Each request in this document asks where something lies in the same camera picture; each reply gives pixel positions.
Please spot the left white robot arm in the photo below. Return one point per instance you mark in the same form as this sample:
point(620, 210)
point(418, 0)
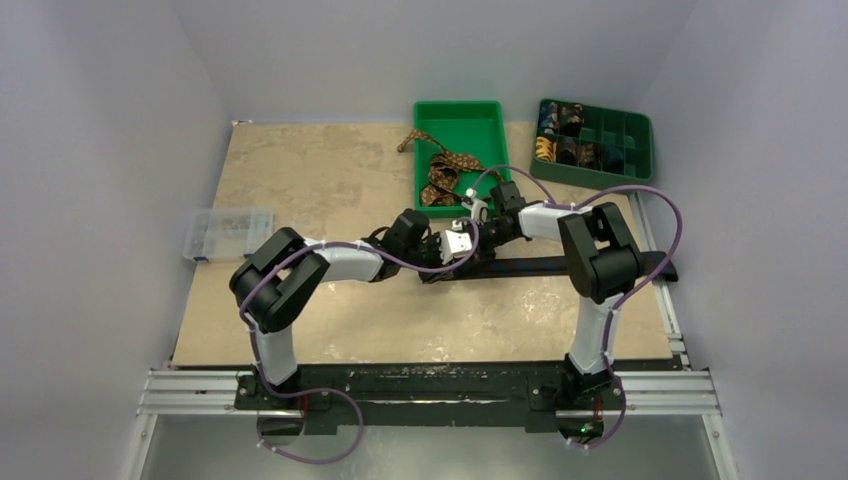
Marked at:
point(273, 286)

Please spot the navy rolled tie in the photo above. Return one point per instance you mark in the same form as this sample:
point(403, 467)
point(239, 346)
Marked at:
point(613, 160)

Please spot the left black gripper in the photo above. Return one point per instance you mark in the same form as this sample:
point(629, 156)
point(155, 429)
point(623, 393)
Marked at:
point(434, 242)

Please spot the bright green plastic tray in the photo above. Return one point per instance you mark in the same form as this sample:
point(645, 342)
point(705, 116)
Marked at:
point(465, 127)

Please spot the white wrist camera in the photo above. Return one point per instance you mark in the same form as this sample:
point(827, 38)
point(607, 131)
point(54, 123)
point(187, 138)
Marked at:
point(455, 245)
point(477, 207)

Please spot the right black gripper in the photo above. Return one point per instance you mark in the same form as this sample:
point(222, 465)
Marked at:
point(484, 229)

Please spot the brown patterned tie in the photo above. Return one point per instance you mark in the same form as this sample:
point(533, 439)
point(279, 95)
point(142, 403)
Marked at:
point(443, 171)

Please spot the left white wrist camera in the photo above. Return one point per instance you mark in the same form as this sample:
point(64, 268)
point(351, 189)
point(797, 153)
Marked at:
point(455, 245)

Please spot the blue patterned rolled tie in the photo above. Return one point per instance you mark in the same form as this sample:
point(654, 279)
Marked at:
point(549, 117)

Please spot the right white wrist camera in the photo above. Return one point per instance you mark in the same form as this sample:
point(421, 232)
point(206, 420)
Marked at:
point(477, 207)

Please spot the orange striped rolled tie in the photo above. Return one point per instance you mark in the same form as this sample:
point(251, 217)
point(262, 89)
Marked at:
point(546, 149)

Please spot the clear plastic parts box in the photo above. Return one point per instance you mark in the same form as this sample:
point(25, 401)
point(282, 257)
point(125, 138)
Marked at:
point(227, 234)

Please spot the dark green compartment organizer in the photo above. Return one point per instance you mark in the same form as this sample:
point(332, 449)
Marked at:
point(632, 132)

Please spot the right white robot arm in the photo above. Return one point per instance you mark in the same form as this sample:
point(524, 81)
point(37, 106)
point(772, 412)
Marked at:
point(602, 261)

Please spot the dark navy striped tie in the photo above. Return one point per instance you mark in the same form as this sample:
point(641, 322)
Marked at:
point(537, 267)

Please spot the black mounting base rail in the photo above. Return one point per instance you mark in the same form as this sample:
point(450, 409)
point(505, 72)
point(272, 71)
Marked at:
point(536, 396)

